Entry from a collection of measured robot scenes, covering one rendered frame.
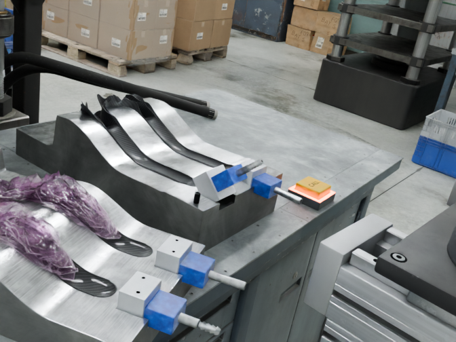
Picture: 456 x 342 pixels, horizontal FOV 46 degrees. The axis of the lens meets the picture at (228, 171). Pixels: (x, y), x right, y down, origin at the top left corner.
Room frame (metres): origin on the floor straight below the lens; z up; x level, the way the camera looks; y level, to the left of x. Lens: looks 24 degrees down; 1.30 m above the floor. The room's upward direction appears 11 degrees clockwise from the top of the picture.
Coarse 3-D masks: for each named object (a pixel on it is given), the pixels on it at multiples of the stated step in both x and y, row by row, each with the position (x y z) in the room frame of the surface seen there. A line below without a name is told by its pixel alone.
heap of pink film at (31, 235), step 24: (0, 192) 0.70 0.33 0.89; (24, 192) 0.70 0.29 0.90; (48, 192) 0.69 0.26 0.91; (72, 192) 0.70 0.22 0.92; (0, 216) 0.60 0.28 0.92; (24, 216) 0.61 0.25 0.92; (72, 216) 0.67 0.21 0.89; (96, 216) 0.69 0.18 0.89; (0, 240) 0.57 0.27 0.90; (24, 240) 0.57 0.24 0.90; (48, 240) 0.60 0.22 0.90; (48, 264) 0.57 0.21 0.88; (72, 264) 0.59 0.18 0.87
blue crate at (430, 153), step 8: (424, 136) 3.74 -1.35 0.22; (424, 144) 3.74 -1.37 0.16; (432, 144) 3.71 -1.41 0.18; (440, 144) 3.69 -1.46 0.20; (416, 152) 3.76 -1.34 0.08; (424, 152) 3.73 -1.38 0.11; (432, 152) 3.70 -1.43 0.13; (440, 152) 3.68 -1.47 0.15; (448, 152) 3.65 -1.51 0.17; (416, 160) 3.74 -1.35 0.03; (424, 160) 3.72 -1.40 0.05; (432, 160) 3.70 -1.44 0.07; (440, 160) 3.67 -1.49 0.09; (448, 160) 3.64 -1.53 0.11; (432, 168) 3.68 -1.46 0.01; (440, 168) 3.66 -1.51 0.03; (448, 168) 3.63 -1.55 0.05
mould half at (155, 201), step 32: (32, 128) 1.04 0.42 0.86; (64, 128) 0.95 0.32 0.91; (96, 128) 0.95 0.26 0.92; (128, 128) 1.00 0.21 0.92; (32, 160) 1.00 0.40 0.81; (64, 160) 0.94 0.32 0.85; (96, 160) 0.90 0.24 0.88; (128, 160) 0.91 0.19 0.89; (160, 160) 0.95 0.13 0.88; (192, 160) 0.98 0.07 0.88; (224, 160) 1.00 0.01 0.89; (128, 192) 0.85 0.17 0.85; (160, 192) 0.81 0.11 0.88; (192, 192) 0.83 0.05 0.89; (160, 224) 0.81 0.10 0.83; (192, 224) 0.77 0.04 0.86; (224, 224) 0.83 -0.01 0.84
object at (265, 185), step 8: (256, 168) 0.92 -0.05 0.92; (264, 168) 0.93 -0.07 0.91; (248, 176) 0.90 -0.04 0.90; (256, 176) 0.91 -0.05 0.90; (264, 176) 0.92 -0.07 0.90; (272, 176) 0.92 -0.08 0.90; (248, 184) 0.90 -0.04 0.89; (256, 184) 0.90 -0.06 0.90; (264, 184) 0.89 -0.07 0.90; (272, 184) 0.89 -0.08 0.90; (280, 184) 0.91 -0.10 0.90; (256, 192) 0.89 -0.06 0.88; (264, 192) 0.89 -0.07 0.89; (272, 192) 0.89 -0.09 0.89; (280, 192) 0.89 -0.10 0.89; (288, 192) 0.89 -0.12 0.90; (296, 200) 0.87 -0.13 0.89
